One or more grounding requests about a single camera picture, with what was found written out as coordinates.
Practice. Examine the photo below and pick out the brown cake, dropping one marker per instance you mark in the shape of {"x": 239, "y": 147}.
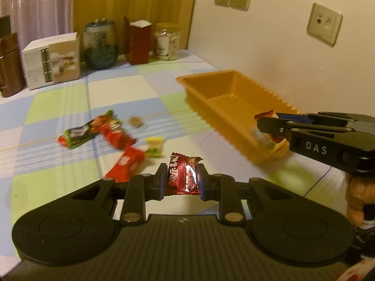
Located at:
{"x": 136, "y": 121}

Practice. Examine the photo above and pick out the yellow lid nut jar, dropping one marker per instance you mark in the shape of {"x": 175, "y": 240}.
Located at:
{"x": 167, "y": 42}

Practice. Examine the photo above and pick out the red paper carton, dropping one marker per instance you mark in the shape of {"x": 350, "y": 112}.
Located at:
{"x": 140, "y": 44}

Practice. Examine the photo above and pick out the brown canister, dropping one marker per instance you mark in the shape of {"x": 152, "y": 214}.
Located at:
{"x": 8, "y": 61}

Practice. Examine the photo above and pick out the checkered tablecloth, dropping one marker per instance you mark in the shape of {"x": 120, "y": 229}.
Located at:
{"x": 44, "y": 108}

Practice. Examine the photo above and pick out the white cardboard box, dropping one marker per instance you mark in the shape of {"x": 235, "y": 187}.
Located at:
{"x": 51, "y": 61}

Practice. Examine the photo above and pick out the dark glass jar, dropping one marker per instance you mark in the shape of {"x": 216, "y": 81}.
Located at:
{"x": 99, "y": 46}

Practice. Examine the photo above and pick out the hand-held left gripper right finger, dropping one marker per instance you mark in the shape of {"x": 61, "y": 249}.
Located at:
{"x": 201, "y": 183}

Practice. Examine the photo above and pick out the dark chair back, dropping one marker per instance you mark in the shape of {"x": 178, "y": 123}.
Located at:
{"x": 4, "y": 25}

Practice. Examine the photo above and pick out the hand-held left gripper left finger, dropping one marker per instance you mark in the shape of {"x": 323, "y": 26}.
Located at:
{"x": 160, "y": 181}

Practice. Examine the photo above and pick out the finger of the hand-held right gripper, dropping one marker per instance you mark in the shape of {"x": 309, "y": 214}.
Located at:
{"x": 293, "y": 118}
{"x": 271, "y": 126}

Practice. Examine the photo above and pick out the green black snack packet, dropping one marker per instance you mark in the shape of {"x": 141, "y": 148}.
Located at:
{"x": 80, "y": 133}

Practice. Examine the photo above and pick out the bright red snack packet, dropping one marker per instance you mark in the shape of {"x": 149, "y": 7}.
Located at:
{"x": 126, "y": 164}
{"x": 117, "y": 136}

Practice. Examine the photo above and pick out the yellow green snack packet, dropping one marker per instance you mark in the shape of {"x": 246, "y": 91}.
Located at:
{"x": 154, "y": 147}

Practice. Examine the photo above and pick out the small red foil snack packet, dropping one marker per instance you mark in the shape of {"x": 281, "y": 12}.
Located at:
{"x": 269, "y": 113}

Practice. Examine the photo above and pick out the pink sheer curtain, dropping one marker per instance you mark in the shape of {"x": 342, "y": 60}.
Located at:
{"x": 35, "y": 5}

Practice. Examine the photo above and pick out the clear white snack packet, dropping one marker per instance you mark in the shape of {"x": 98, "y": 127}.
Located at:
{"x": 259, "y": 137}

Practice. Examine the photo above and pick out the dark red foil snack packet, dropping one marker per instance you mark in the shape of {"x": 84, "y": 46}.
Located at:
{"x": 183, "y": 175}

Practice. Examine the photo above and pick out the orange plastic tray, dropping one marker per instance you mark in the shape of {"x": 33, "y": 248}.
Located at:
{"x": 222, "y": 93}

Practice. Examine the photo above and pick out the person's right hand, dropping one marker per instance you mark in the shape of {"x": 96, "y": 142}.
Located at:
{"x": 354, "y": 199}

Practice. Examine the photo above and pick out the beige wall antenna socket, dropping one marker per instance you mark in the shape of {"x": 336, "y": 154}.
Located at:
{"x": 324, "y": 23}

